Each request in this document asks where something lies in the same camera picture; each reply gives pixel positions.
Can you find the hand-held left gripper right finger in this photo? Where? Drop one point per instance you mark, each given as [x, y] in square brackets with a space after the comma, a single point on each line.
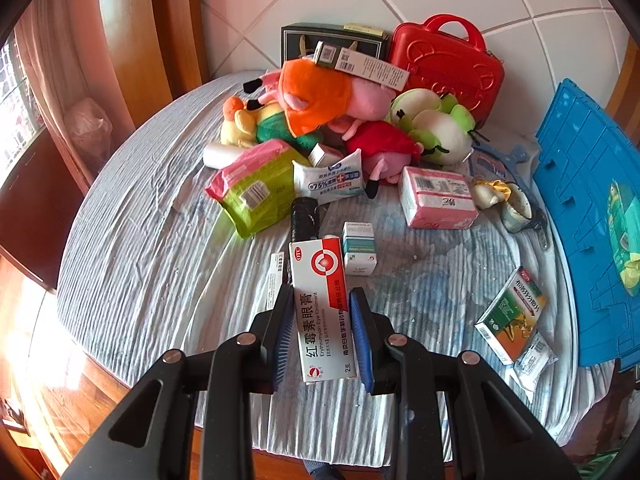
[360, 340]

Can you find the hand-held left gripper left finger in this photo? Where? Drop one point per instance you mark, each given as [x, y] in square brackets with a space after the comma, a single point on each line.
[282, 335]

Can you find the red white ointment box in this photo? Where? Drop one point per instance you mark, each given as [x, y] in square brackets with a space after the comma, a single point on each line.
[320, 310]

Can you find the green pink plastic packet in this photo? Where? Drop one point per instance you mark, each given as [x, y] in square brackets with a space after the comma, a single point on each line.
[255, 185]

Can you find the pink tissue pack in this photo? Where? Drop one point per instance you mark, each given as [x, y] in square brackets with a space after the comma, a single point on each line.
[437, 197]

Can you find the blue plastic crate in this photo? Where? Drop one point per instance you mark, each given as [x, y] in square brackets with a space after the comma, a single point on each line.
[575, 185]

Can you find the narrow white box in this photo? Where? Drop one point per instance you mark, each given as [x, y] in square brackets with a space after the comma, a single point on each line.
[277, 280]

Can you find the small teal white medicine box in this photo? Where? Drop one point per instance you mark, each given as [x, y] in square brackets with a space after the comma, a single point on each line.
[359, 250]

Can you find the black cylinder tube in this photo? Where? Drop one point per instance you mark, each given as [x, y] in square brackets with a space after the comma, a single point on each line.
[305, 220]

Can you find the grey striped bed sheet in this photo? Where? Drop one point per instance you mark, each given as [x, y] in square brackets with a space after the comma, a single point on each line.
[160, 270]

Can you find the green orange medicine box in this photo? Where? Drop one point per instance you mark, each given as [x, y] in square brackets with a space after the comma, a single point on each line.
[512, 315]

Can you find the white blue wet wipes pack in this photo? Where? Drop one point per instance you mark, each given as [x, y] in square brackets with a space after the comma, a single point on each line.
[327, 177]

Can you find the white sachet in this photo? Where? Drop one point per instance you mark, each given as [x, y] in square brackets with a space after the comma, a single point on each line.
[535, 365]

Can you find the white roll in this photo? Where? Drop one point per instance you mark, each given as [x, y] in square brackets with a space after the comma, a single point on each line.
[220, 154]

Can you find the pink pig plush red dress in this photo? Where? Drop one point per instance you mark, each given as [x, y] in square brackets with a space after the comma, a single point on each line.
[385, 147]

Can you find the white ceramic cup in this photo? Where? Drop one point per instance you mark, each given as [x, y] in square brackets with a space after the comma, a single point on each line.
[517, 207]

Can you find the yellow green plush toy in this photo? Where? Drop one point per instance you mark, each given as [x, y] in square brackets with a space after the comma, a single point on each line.
[250, 125]

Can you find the green white frog plush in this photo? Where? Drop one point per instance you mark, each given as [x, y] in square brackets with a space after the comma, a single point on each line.
[435, 125]

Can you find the pink pig plush orange dress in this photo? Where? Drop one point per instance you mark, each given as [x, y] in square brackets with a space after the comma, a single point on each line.
[310, 95]

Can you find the dark wooden cabinet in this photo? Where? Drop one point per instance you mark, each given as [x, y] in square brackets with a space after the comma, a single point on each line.
[30, 205]

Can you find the small red suitcase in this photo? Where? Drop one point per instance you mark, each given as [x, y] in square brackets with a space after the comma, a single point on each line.
[447, 67]

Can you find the pink translucent plastic bag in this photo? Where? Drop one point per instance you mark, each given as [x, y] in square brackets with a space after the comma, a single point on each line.
[87, 122]

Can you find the dark framed box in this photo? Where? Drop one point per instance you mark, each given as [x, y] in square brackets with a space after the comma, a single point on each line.
[300, 42]

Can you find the pale yellow flat box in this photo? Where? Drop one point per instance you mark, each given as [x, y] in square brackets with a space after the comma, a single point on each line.
[367, 31]

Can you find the window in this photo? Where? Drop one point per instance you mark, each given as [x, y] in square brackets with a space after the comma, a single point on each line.
[17, 105]

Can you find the pink curtain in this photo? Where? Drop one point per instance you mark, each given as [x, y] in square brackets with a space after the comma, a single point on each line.
[65, 35]

